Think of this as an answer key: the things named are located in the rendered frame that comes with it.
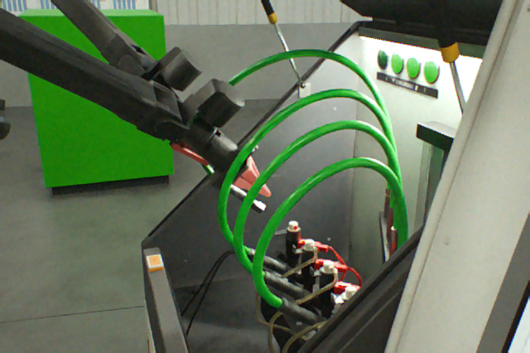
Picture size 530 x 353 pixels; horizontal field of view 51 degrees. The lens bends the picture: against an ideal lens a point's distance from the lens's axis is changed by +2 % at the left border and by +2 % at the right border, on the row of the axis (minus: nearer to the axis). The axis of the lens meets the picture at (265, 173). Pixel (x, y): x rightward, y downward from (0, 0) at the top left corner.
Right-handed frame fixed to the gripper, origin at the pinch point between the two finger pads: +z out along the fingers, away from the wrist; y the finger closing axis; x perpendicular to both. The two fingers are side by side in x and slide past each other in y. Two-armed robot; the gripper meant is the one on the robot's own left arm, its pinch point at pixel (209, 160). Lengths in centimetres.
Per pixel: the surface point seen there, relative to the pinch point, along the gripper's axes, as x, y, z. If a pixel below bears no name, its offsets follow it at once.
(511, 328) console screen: -31, -39, 44
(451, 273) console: -29, -31, 38
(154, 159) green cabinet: 157, 264, -112
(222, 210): -4.1, -17.2, 12.6
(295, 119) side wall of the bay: -10.9, 28.7, -1.1
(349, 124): -28.0, -15.2, 15.6
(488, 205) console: -37, -33, 34
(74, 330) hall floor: 154, 101, -18
